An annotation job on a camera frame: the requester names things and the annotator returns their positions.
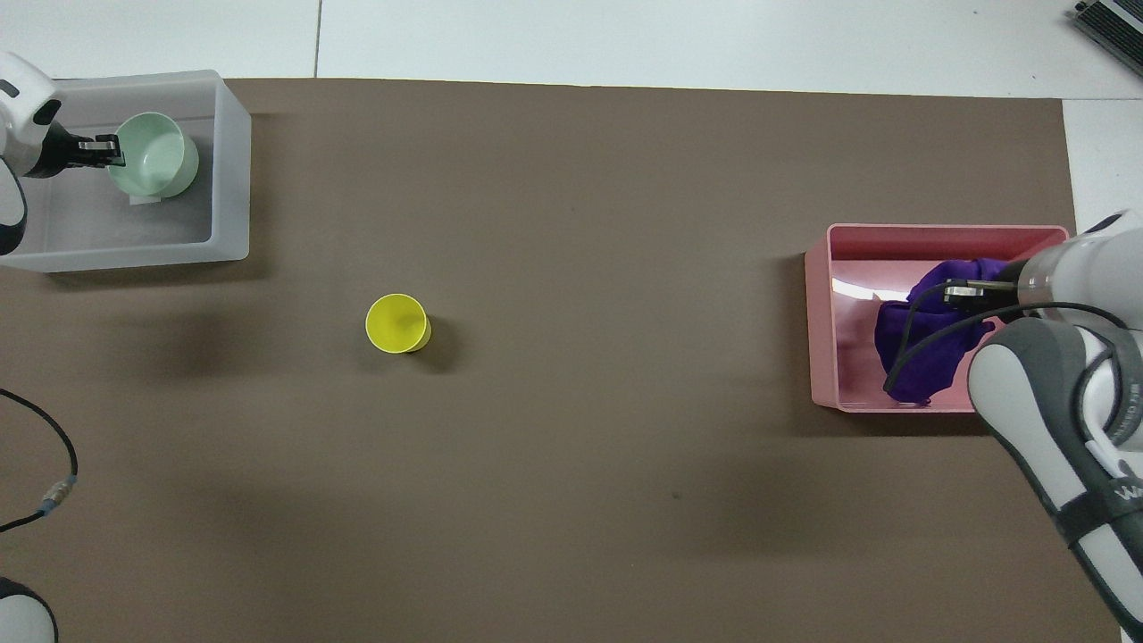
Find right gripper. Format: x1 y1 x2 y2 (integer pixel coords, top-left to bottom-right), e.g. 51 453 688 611
986 259 1028 325

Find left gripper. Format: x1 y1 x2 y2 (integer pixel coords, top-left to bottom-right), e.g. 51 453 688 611
40 120 92 177

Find pale green plastic cup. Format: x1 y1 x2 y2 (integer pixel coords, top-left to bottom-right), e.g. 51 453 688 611
107 112 200 200

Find translucent grey plastic bin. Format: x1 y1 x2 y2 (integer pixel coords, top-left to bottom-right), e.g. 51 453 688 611
0 70 253 273

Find purple crumpled cloth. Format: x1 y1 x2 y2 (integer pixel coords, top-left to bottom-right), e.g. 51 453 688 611
873 258 1012 405

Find pink plastic bin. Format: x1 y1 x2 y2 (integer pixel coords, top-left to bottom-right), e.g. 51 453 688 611
804 222 1071 414

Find grey ribbed device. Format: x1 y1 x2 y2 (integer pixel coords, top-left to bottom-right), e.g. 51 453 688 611
1072 0 1143 78

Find yellow plastic cup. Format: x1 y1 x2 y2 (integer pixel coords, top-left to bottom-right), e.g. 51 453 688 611
364 293 433 355

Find black cable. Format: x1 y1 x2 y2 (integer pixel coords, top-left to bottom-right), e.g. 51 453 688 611
882 279 1143 396
0 388 80 534

